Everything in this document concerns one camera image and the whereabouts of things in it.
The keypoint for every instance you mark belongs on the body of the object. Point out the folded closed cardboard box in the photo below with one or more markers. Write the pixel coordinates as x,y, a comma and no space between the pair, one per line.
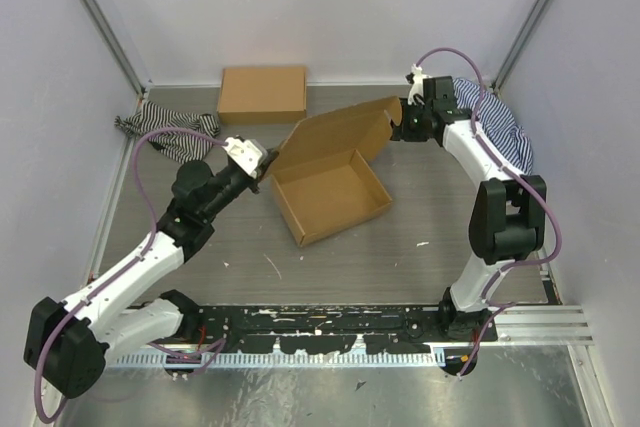
262,95

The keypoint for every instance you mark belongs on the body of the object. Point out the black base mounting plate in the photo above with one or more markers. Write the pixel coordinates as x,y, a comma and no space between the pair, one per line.
316,329

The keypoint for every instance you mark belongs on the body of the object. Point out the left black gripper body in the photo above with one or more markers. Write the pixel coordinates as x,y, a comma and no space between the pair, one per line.
232,184

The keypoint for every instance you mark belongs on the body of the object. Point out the cardboard box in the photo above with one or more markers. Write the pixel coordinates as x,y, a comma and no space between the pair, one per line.
321,179
262,95

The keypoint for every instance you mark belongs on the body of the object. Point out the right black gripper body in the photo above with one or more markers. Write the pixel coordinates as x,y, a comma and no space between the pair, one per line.
411,128

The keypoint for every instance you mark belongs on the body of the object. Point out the blue white striped cloth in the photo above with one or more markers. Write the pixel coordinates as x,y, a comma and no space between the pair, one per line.
498,123

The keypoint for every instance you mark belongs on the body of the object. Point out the left aluminium frame post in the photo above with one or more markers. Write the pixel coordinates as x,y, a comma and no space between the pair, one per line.
108,35

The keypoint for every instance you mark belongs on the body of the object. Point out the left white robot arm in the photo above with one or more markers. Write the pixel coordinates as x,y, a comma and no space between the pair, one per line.
69,343

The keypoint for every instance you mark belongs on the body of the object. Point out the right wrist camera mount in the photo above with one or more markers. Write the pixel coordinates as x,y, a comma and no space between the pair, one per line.
415,79

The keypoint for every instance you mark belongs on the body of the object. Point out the right aluminium frame post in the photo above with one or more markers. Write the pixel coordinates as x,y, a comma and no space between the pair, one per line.
524,35

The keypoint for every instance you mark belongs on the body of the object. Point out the slotted grey cable duct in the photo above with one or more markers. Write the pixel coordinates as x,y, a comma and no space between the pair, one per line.
152,358

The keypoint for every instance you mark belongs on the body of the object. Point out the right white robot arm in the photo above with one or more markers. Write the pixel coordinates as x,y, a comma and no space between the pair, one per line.
507,223

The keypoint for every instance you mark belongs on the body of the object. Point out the aluminium front rail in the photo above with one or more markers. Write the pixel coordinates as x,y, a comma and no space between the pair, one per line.
527,325

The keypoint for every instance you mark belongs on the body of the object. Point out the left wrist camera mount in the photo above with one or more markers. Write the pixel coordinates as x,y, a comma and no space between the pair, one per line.
247,154

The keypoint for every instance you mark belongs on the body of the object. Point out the black white striped cloth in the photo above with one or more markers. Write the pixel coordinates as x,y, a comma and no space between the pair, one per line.
177,146

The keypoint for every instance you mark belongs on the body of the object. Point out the aluminium frame post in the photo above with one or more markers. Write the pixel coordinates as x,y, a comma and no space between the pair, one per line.
108,35
524,35

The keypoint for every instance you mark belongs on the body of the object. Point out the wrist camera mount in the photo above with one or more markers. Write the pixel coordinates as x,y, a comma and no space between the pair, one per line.
247,154
415,79

